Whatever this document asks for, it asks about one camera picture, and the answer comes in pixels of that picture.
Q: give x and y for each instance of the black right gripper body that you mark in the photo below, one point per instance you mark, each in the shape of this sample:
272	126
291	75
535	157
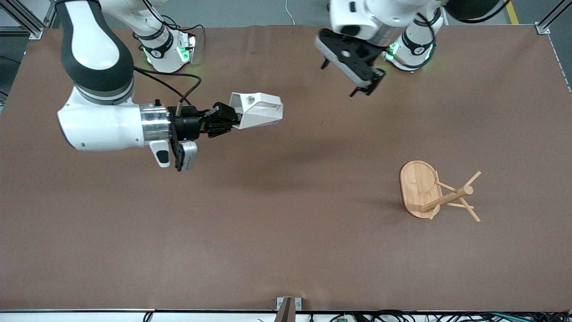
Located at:
185	125

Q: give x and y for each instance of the white faceted cup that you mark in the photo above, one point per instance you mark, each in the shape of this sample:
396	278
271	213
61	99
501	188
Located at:
261	112

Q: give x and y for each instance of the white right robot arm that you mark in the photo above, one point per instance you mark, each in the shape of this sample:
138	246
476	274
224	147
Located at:
98	120

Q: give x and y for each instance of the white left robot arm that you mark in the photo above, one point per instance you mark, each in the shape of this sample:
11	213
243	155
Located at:
384	18

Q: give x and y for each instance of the wooden cup rack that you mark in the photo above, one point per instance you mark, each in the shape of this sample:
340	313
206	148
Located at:
420	188

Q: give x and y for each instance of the brown table cover sheet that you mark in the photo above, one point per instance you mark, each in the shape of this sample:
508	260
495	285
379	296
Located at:
286	232

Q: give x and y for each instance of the aluminium frame post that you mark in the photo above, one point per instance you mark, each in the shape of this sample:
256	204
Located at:
27	20
547	22

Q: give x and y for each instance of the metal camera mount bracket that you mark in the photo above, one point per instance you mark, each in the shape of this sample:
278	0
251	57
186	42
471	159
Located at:
288	306

